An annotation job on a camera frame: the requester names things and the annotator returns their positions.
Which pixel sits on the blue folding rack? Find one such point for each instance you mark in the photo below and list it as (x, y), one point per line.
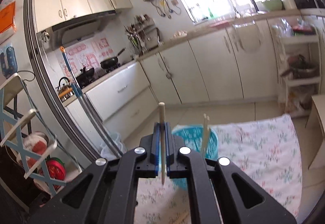
(31, 150)

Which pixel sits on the range hood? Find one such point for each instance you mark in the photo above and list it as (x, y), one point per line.
(74, 30)

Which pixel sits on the metal kettle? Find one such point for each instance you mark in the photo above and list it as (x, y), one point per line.
(64, 89)

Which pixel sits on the white kitchen cabinets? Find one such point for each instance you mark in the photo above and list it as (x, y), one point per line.
(207, 69)

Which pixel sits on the black wok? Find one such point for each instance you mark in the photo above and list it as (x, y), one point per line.
(86, 77)

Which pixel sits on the green bowl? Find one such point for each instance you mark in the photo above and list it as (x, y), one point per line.
(273, 5)

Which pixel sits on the floral tablecloth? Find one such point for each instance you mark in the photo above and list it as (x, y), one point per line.
(267, 151)

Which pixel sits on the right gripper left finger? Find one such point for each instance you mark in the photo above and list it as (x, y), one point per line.
(106, 192)

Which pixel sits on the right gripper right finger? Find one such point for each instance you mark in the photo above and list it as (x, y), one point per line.
(218, 191)

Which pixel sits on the white shelf rack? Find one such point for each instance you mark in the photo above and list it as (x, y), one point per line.
(298, 56)

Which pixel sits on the bamboo chopstick nine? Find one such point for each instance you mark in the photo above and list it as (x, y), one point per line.
(162, 140)

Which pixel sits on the chopstick in basket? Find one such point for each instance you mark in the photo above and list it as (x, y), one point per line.
(202, 145)
(207, 133)

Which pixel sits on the utensil holder rack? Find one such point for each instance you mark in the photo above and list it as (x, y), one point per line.
(143, 35)

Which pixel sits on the red round tin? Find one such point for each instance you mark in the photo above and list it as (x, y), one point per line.
(56, 168)

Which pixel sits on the wooden stool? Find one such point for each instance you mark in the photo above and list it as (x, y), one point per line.
(315, 122)

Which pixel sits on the black frying pan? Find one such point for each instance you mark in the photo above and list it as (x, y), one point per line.
(110, 62)

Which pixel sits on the mop handle poles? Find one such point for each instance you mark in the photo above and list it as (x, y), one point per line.
(90, 110)

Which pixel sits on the teal perforated plastic basket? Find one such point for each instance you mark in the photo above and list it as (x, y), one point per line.
(193, 137)

